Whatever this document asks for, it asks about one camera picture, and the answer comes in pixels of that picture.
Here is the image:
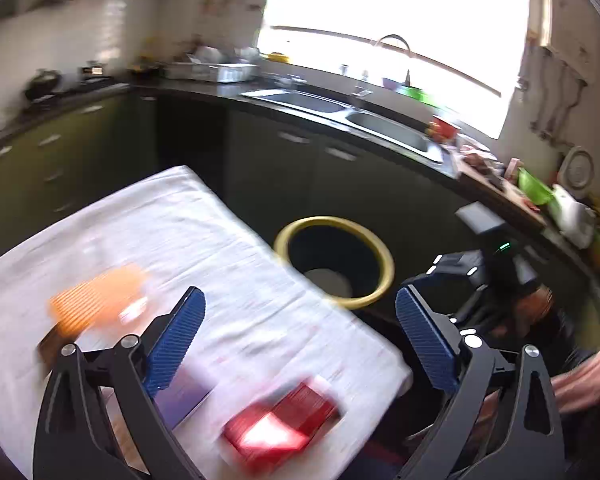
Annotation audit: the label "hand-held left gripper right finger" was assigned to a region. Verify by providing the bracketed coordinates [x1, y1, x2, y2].
[395, 284, 565, 480]

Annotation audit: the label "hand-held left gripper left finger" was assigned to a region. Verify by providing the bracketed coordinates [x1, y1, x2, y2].
[32, 286, 207, 480]

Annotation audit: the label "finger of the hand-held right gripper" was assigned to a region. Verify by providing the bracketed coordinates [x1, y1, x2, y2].
[405, 254, 485, 292]
[447, 285, 491, 330]

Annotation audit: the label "yellow rimmed black bin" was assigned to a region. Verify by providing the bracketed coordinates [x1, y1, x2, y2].
[274, 216, 395, 311]

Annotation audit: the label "person's right hand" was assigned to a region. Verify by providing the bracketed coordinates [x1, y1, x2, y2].
[517, 284, 556, 323]

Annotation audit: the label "wooden cutting board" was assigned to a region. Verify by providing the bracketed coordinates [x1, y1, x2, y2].
[454, 152, 545, 226]

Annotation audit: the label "white floral tablecloth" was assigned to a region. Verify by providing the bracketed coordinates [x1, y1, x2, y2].
[0, 165, 413, 480]

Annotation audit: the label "green colander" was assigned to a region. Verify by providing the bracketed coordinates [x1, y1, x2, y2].
[517, 167, 554, 206]

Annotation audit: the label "white plastic bag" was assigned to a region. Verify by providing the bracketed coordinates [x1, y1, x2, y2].
[552, 185, 596, 249]

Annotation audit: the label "round white plate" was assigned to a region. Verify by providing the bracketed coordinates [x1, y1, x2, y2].
[562, 147, 595, 191]

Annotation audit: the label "red snack packet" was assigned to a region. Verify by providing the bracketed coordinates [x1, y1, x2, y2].
[222, 377, 341, 472]

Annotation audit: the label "red bowl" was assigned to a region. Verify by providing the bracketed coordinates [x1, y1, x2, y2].
[432, 116, 461, 139]

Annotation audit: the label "green sill item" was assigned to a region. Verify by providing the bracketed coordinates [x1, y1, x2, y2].
[397, 85, 438, 107]

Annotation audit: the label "green base cabinets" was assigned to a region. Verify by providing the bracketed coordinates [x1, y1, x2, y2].
[0, 92, 600, 331]

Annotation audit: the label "steel double sink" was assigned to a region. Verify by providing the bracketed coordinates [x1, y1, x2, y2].
[241, 89, 445, 163]

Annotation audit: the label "tall arched steel faucet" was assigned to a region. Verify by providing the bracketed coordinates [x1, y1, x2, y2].
[375, 34, 413, 88]

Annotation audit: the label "dark kitchen countertop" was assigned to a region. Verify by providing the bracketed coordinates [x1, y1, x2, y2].
[0, 77, 600, 281]

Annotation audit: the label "white dish rack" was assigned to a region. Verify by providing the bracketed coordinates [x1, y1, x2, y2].
[165, 57, 261, 84]

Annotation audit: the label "bright kitchen window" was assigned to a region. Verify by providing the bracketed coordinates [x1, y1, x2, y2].
[257, 0, 530, 138]

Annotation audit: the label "black wok with lid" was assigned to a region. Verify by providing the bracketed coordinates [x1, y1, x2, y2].
[25, 70, 63, 102]

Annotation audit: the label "hanging wall utensils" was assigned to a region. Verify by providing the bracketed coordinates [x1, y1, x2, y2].
[517, 42, 588, 142]

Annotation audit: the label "wall calendar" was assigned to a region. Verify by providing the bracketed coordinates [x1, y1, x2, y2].
[540, 0, 600, 81]

